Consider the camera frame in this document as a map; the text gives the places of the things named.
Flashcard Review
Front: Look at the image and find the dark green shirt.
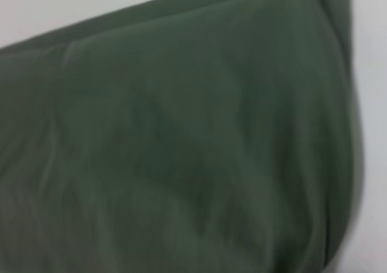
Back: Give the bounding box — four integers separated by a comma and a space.
0, 0, 368, 273

